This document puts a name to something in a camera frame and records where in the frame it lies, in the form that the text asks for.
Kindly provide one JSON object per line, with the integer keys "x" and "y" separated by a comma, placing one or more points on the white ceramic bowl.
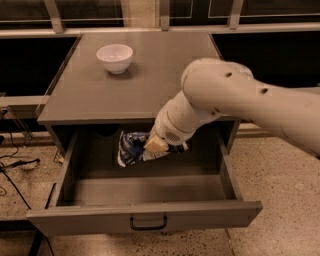
{"x": 116, "y": 58}

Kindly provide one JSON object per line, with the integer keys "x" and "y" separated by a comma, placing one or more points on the black drawer handle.
{"x": 148, "y": 224}

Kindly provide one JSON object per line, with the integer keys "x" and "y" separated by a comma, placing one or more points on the grey cabinet with counter top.
{"x": 87, "y": 94}

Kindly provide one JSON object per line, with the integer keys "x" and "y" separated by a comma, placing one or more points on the grey metal railing frame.
{"x": 278, "y": 39}

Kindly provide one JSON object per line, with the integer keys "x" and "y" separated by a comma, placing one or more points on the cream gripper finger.
{"x": 156, "y": 144}

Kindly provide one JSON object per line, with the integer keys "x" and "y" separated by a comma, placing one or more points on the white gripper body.
{"x": 167, "y": 132}

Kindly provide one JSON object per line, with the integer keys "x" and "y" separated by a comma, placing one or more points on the blue chip bag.
{"x": 131, "y": 149}

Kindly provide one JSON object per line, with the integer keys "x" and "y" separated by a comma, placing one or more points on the grey open top drawer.
{"x": 194, "y": 190}

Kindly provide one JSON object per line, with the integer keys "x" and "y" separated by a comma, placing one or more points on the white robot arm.
{"x": 212, "y": 88}

